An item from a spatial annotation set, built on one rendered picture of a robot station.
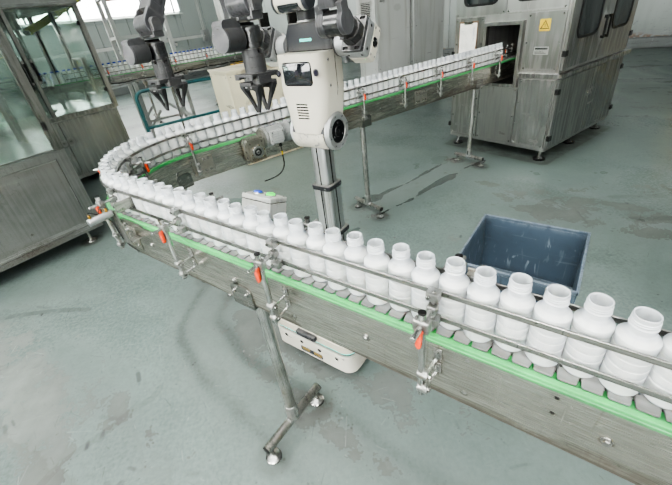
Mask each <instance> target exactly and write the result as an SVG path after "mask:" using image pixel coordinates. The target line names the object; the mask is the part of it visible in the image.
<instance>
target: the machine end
mask: <svg viewBox="0 0 672 485"><path fill-rule="evenodd" d="M638 1H639V0H457V4H456V25H455V45H454V51H453V52H452V55H454V54H458V45H459V30H460V22H465V21H479V23H478V35H477V46H476V49H477V48H481V47H485V46H489V45H493V44H498V43H503V47H505V46H507V45H508V46H509V45H511V44H516V43H518V46H516V47H513V49H509V50H508V52H510V51H511V50H512V51H515V50H517V53H516V54H512V55H509V56H513V55H516V61H515V69H514V75H513V76H510V77H507V78H504V79H501V80H498V81H495V82H492V83H489V84H486V85H483V86H482V88H480V89H477V90H476V99H475V112H474V124H473V136H472V138H473V139H478V140H484V141H489V142H494V143H499V144H505V145H509V146H514V147H520V148H525V149H530V150H535V151H538V156H534V157H533V160H535V161H544V160H545V157H543V156H541V152H545V151H547V150H548V149H550V148H552V147H554V146H556V145H558V144H559V143H561V142H563V143H565V144H573V143H575V141H574V140H571V137H572V136H574V135H576V134H578V133H579V132H581V131H583V130H585V129H587V128H590V129H600V126H597V123H598V122H600V121H601V120H603V119H605V118H606V116H608V113H609V109H612V106H613V104H611V101H612V98H613V94H614V90H615V87H616V83H617V79H618V76H619V72H620V69H621V68H623V65H624V63H622V61H623V57H624V55H626V54H629V53H631V50H632V49H624V48H626V46H627V42H628V38H629V36H630V35H632V32H633V30H631V27H632V24H633V20H634V16H635V13H636V9H637V5H638ZM509 56H507V57H509ZM471 91H472V90H468V91H465V92H462V93H459V94H456V95H453V96H452V106H451V120H450V121H449V122H448V125H451V126H450V131H451V134H452V135H457V140H454V141H453V143H454V144H461V143H463V141H462V140H460V139H459V137H460V136H462V137H468V131H469V118H470V105H471Z"/></svg>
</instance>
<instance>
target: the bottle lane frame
mask: <svg viewBox="0 0 672 485"><path fill-rule="evenodd" d="M121 218H122V220H123V222H125V223H126V224H127V225H128V226H131V227H133V228H134V229H135V231H136V233H137V235H138V236H141V237H142V238H141V239H139V240H140V242H141V244H142V246H143V248H144V250H142V249H140V248H138V247H136V246H135V247H136V248H137V249H138V250H139V251H140V252H141V253H143V254H145V255H147V256H150V257H152V258H154V259H156V260H158V261H160V262H162V263H164V264H167V265H169V266H171V267H173V268H175V269H177V270H179V269H178V267H177V266H175V265H174V262H175V260H174V258H173V255H172V253H171V251H170V248H169V246H168V244H167V241H166V243H163V242H162V240H161V238H160V236H159V235H158V234H156V235H154V236H151V234H150V233H151V232H153V231H155V230H157V229H159V228H157V227H155V226H152V225H151V224H147V223H146V222H145V223H144V222H142V221H141V220H140V221H139V220H136V219H134V218H131V217H128V216H126V215H122V216H121ZM168 233H169V235H170V237H171V240H172V242H173V245H174V247H175V249H176V252H177V254H178V257H179V259H180V260H181V261H183V260H185V259H186V258H188V257H189V256H190V254H189V252H188V249H187V248H190V249H191V251H192V253H193V256H192V257H191V258H193V259H195V261H196V263H197V266H196V267H195V268H194V269H192V270H191V271H189V272H188V273H189V274H188V275H190V276H192V277H194V278H196V279H199V280H201V281H203V282H205V283H207V284H209V285H211V286H214V287H216V288H218V289H220V290H222V291H224V292H226V293H228V294H231V295H233V293H232V290H231V287H230V284H231V282H233V283H237V284H239V285H241V286H244V287H246V288H247V289H248V290H249V291H250V292H251V294H252V297H253V301H254V304H255V306H256V307H258V308H260V309H263V310H265V311H267V312H269V313H270V310H269V309H268V308H267V307H266V305H267V299H266V296H265V292H264V289H263V285H262V282H260V283H258V282H257V280H256V277H255V274H254V272H253V273H251V274H250V275H247V274H246V271H247V270H249V269H250V268H251V267H253V262H252V263H249V262H247V261H245V259H246V258H245V259H244V260H242V259H239V258H237V257H236V256H235V257H234V256H231V255H229V254H228V253H227V254H226V253H223V252H221V250H220V251H218V250H215V249H213V248H210V247H207V246H206V245H207V244H206V245H202V244H200V243H199V242H198V243H197V242H194V241H193V240H189V239H186V237H185V238H184V237H181V236H180V235H176V234H174V233H171V232H168ZM191 258H190V259H189V260H187V261H185V262H184V268H185V270H186V271H187V270H189V269H190V268H192V267H193V266H194V264H193V262H192V259H191ZM282 272H283V271H282ZM282 272H281V273H282ZM265 273H266V277H267V281H268V284H269V288H270V292H271V295H272V299H273V301H274V302H277V301H278V300H279V299H280V298H281V297H282V296H283V295H284V294H283V291H282V287H281V286H284V287H286V288H287V292H288V296H286V297H285V298H288V299H289V300H290V304H291V307H289V308H288V309H287V310H286V311H285V312H284V313H283V314H282V315H281V318H282V319H284V320H286V321H288V322H290V323H292V324H294V325H297V326H299V327H301V328H303V329H305V330H307V331H309V332H312V333H314V334H316V335H318V336H320V337H322V338H324V339H326V340H329V341H331V342H333V343H335V344H337V345H339V346H341V347H344V348H346V349H348V350H350V351H352V352H354V353H356V354H358V355H361V356H363V357H365V358H367V359H369V360H371V361H373V362H375V363H378V364H380V365H382V366H384V367H386V368H388V369H390V370H393V371H395V372H397V373H399V374H401V375H403V376H405V377H407V378H410V379H412V380H414V381H416V382H418V378H417V377H416V373H417V370H418V349H417V348H416V346H415V343H413V342H411V341H410V337H411V335H412V334H413V332H414V330H413V329H412V324H410V323H407V322H405V321H404V318H405V316H404V317H403V318H402V319H400V320H399V319H397V318H394V317H391V316H389V312H390V310H389V311H388V312H387V313H386V314H384V313H381V312H378V311H376V310H375V307H376V305H375V306H374V307H373V308H371V309H370V308H368V307H365V306H362V305H361V302H362V301H363V300H362V301H361V302H359V303H355V302H352V301H349V300H348V298H349V296H350V295H349V296H348V297H347V298H345V299H344V298H341V297H339V296H336V292H337V291H336V292H335V293H334V294H331V293H328V292H326V291H324V288H325V287H326V286H325V287H324V288H323V289H321V290H320V289H318V288H315V287H313V284H314V283H313V284H311V285H307V284H305V283H302V280H303V279H302V280H300V281H297V280H294V279H292V278H291V276H290V277H286V276H284V275H281V273H276V272H273V271H272V270H271V269H270V270H268V269H266V270H265ZM436 330H437V328H435V329H434V330H433V331H432V332H430V334H429V335H428V336H427V335H426V362H425V368H426V369H428V368H429V366H430V364H431V363H432V361H433V360H434V359H435V357H433V351H434V347H436V348H438V349H441V350H442V359H441V360H439V359H438V361H437V362H439V363H441V373H439V372H438V373H437V374H436V375H435V377H434V379H433V380H432V382H431V384H430V387H431V388H432V389H433V390H435V391H437V392H439V393H442V394H444V395H446V396H448V397H450V398H452V399H454V400H456V401H459V402H461V403H463V404H465V405H467V406H469V407H471V408H474V409H476V410H478V411H480V412H482V413H484V414H486V415H488V416H491V417H493V418H495V419H497V420H499V421H501V422H503V423H505V424H508V425H510V426H512V427H514V428H516V429H518V430H520V431H523V432H525V433H527V434H529V435H531V436H533V437H535V438H537V439H540V440H542V441H544V442H546V443H548V444H550V445H552V446H555V447H557V448H559V449H561V450H563V451H565V452H567V453H569V454H572V455H574V456H576V457H578V458H580V459H582V460H584V461H586V462H589V463H591V464H593V465H595V466H597V467H599V468H601V469H604V470H606V471H608V472H610V473H612V474H614V475H616V476H618V477H621V478H623V479H625V480H627V481H629V482H631V483H633V484H635V485H672V423H670V422H668V421H667V420H666V418H665V415H664V412H661V415H660V417H659V418H657V417H654V416H652V415H649V414H646V413H644V412H641V411H639V410H637V409H636V407H635V403H634V401H633V400H632V402H631V405H630V406H629V407H628V406H625V405H623V404H620V403H618V402H615V401H612V400H610V399H608V396H607V391H606V390H604V393H603V395H602V396H599V395H596V394H594V393H591V392H589V391H586V390H583V389H582V388H581V381H578V383H577V385H576V386H573V385H570V384H568V383H565V382H562V381H560V380H558V379H557V372H554V374H553V376H552V377H549V376H547V375H544V374H541V373H539V372H536V371H534V364H533V363H532V364H531V366H530V367H529V368H526V367H523V366H520V365H518V364H515V363H513V362H512V356H511V355H510V357H509V358H508V360H504V359H502V358H499V357H497V356H494V355H492V354H491V352H492V348H490V349H489V350H488V352H483V351H481V350H478V349H476V348H473V347H472V342H473V341H472V340H471V342H470V343H469V344H468V345H465V344H462V343H460V342H457V341H455V340H454V334H453V335H452V336H451V337H450V338H447V337H444V336H441V335H439V334H437V333H436Z"/></svg>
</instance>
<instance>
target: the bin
mask: <svg viewBox="0 0 672 485"><path fill-rule="evenodd" d="M590 236H591V233H590V232H585V231H579V230H574V229H568V228H563V227H557V226H552V225H546V224H540V223H535V222H529V221H524V220H518V219H513V218H507V217H502V216H496V215H491V214H484V216H483V217H482V219H481V220H480V222H479V223H478V225H477V227H476V228H475V230H474V231H473V233H472V234H471V236H470V237H469V239H468V240H467V242H466V243H465V245H464V246H463V248H462V249H461V251H460V252H459V253H461V254H463V255H465V256H466V257H467V259H466V261H465V262H467V267H466V273H465V274H466V275H470V276H473V277H475V272H476V269H477V268H478V267H480V266H489V267H492V268H494V269H495V270H496V276H497V278H496V283H499V284H502V285H506V286H508V283H509V278H510V276H511V275H512V274H513V273H518V272H520V273H525V274H527V275H529V276H531V278H532V279H533V282H532V283H533V285H532V291H531V293H535V294H538V295H542V296H544V294H545V291H546V290H547V286H549V285H551V284H559V285H563V286H565V287H567V288H568V289H569V290H570V291H571V299H570V303H571V304H574V303H575V300H576V297H577V296H578V295H579V291H580V286H581V281H582V276H583V271H584V266H585V261H586V256H587V251H588V246H589V241H590Z"/></svg>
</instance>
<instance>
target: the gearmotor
mask: <svg viewBox="0 0 672 485"><path fill-rule="evenodd" d="M290 125H291V124H290V123H289V122H288V121H282V122H279V123H275V124H270V125H267V126H264V127H261V128H258V129H257V130H256V134H255V135H251V136H248V137H244V138H242V139H240V141H241V145H242V149H243V153H244V157H245V160H246V162H247V163H248V164H250V163H254V162H257V161H260V160H263V159H266V158H268V157H267V152H266V148H267V147H270V146H273V145H276V144H279V146H280V147H281V153H282V157H283V162H284V165H283V169H282V171H281V172H280V173H279V174H278V175H276V176H275V177H277V176H279V175H280V174H281V173H282V172H283V170H284V167H285V160H284V155H283V150H282V142H285V141H289V140H291V139H292V136H291V132H290ZM275 177H273V178H275ZM273 178H270V179H267V180H265V181H268V180H271V179H273Z"/></svg>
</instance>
